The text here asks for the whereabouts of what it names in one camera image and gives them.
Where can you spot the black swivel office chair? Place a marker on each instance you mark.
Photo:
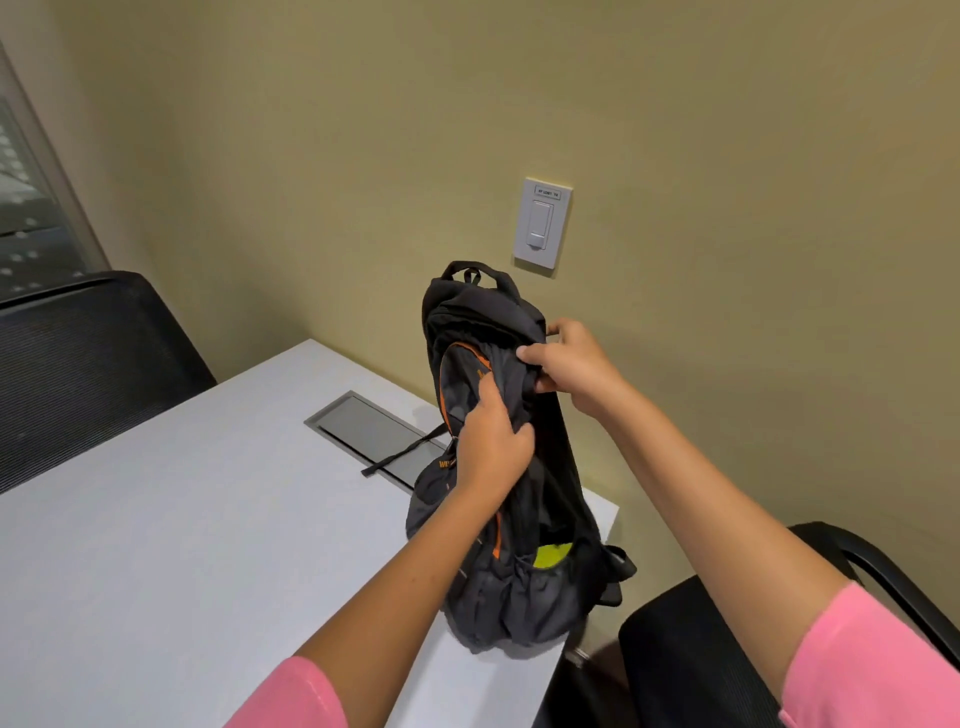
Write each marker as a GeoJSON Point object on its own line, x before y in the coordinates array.
{"type": "Point", "coordinates": [690, 660]}

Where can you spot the white wall switch panel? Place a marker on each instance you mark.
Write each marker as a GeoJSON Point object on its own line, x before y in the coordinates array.
{"type": "Point", "coordinates": [541, 225]}

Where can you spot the person's left forearm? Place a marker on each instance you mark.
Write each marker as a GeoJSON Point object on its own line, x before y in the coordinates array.
{"type": "Point", "coordinates": [390, 600]}

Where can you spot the person's right forearm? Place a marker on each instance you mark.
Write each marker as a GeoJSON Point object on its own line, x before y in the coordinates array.
{"type": "Point", "coordinates": [720, 525]}

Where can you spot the person's pink sleeve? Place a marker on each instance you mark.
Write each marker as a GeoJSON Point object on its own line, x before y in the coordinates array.
{"type": "Point", "coordinates": [877, 660]}
{"type": "Point", "coordinates": [289, 697]}

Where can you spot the person's left hand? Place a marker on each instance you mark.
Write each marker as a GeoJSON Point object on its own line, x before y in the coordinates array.
{"type": "Point", "coordinates": [491, 450]}

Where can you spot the person's left pink sleeve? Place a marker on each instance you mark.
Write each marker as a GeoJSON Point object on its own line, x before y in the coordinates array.
{"type": "Point", "coordinates": [289, 697]}

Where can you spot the black mesh office chair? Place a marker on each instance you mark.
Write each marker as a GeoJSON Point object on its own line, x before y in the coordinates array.
{"type": "Point", "coordinates": [82, 367]}

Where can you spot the black orange backpack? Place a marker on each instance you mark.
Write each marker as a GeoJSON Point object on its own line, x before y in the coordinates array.
{"type": "Point", "coordinates": [510, 525]}

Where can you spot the person's right pink sleeve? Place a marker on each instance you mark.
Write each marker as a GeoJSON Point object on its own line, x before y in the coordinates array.
{"type": "Point", "coordinates": [877, 660]}

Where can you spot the person's right hand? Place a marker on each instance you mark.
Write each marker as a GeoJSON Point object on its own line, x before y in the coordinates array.
{"type": "Point", "coordinates": [577, 367]}

